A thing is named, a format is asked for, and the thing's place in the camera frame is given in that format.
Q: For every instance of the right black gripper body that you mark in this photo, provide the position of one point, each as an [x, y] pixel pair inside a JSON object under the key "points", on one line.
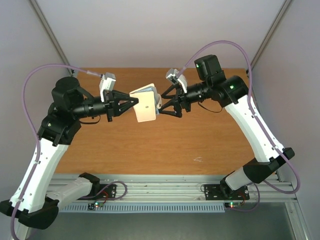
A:
{"points": [[180, 99]]}

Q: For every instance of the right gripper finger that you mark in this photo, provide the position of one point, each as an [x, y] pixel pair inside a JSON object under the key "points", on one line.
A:
{"points": [[171, 108], [171, 93]]}

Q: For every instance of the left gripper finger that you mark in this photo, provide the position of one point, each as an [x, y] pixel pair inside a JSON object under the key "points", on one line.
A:
{"points": [[124, 104], [120, 96]]}

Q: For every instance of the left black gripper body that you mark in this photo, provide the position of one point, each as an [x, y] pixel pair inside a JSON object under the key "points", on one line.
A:
{"points": [[109, 104]]}

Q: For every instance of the beige card holder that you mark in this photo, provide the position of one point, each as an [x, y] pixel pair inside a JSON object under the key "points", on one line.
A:
{"points": [[149, 103]]}

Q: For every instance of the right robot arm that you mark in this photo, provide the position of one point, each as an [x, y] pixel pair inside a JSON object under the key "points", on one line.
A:
{"points": [[232, 94]]}

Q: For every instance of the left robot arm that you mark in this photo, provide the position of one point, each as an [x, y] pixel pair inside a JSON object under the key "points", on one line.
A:
{"points": [[31, 204]]}

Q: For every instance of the left circuit board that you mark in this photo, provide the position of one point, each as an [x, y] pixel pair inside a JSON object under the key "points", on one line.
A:
{"points": [[94, 206]]}

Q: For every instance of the circuit board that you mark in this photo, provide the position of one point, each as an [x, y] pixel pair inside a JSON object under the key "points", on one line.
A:
{"points": [[94, 206], [232, 205]]}

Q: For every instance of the right circuit board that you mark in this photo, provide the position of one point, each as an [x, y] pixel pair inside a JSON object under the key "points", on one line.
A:
{"points": [[232, 205]]}

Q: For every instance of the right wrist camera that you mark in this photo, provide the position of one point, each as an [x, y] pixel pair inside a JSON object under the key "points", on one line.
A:
{"points": [[172, 76]]}

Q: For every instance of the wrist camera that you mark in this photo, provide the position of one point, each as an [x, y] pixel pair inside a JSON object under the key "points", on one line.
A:
{"points": [[172, 76], [107, 82]]}

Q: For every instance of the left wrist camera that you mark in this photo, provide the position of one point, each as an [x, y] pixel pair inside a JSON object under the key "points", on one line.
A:
{"points": [[107, 82]]}

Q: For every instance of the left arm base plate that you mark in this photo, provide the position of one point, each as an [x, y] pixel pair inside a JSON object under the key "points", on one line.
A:
{"points": [[110, 191]]}

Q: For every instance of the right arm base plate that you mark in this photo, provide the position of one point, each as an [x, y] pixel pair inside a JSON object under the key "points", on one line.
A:
{"points": [[212, 192]]}

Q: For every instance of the aluminium rail frame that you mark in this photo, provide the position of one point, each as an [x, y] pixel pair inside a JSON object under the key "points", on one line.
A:
{"points": [[154, 188]]}

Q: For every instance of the grey slotted cable duct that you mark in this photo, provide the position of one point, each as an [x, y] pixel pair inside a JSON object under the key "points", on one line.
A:
{"points": [[137, 208]]}

